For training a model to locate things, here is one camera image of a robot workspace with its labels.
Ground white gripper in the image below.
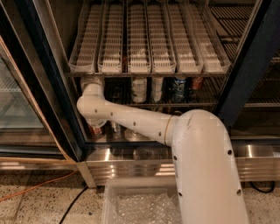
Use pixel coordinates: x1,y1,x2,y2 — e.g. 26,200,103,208
80,76,105,98

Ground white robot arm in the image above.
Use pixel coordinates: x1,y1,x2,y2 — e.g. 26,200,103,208
77,78,249,224

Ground white shelf tray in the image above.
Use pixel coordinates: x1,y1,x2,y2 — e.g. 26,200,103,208
167,0,203,74
68,0,103,73
127,0,151,74
187,2,231,74
147,0,176,74
97,0,124,74

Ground white can middle shelf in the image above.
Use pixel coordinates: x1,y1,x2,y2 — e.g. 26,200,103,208
131,78,147,103

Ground red can bottom shelf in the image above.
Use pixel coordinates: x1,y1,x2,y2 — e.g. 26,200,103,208
89,126,102,137

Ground red can shelf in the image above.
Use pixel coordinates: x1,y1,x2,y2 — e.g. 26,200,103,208
89,126,102,137
191,77,204,90

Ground white slim can middle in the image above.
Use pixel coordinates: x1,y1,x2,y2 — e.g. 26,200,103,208
151,77,164,102

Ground blue can middle shelf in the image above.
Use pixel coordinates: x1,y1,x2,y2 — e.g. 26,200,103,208
171,77,186,103

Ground glass fridge door left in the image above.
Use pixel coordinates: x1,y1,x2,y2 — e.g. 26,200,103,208
0,37,76,170

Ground red can middle shelf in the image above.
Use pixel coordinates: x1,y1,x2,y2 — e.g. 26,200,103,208
191,77,204,90

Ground stainless fridge base grille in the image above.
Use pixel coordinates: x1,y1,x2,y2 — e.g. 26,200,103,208
77,144,280,187

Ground clear plastic bin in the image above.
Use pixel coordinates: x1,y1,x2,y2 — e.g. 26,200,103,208
101,177,182,224

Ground middle wire shelf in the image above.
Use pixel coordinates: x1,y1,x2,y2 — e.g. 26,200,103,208
77,77,221,112

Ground orange cable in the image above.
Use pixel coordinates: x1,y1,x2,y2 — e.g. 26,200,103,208
0,170,78,203

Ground black cable left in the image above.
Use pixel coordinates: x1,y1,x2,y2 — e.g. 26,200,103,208
59,186,88,224

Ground black cable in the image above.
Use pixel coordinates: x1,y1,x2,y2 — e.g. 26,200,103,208
249,180,276,194
59,186,88,224

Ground dark fridge centre post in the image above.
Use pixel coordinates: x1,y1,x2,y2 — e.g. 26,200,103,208
214,0,280,127

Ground black cable right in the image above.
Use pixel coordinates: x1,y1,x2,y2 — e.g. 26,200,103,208
249,180,276,194

